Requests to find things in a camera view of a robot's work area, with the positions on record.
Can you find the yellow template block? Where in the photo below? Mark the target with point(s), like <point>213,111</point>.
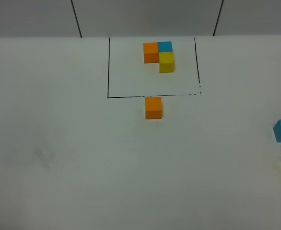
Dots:
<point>166,62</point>

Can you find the orange template block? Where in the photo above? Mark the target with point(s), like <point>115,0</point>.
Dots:
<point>150,53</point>

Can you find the blue template block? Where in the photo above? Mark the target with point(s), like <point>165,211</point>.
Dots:
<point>165,46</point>

